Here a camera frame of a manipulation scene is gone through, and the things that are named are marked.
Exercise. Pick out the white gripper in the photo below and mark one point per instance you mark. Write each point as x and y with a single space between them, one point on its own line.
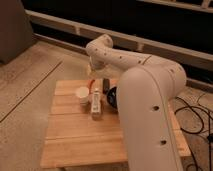
94 67

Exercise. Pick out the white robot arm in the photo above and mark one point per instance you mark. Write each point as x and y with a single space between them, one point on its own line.
148 83

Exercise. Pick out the white ceramic cup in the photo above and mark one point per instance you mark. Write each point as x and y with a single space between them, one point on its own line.
82 93

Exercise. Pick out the dark ceramic bowl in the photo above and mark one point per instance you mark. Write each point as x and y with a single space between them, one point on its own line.
111 97

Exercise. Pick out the small dark cylinder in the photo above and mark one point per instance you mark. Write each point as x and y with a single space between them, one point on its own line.
106 85

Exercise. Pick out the grey cabinet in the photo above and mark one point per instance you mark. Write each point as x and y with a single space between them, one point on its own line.
16 33

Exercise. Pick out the white shelf rail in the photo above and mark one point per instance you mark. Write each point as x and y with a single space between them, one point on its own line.
182 55

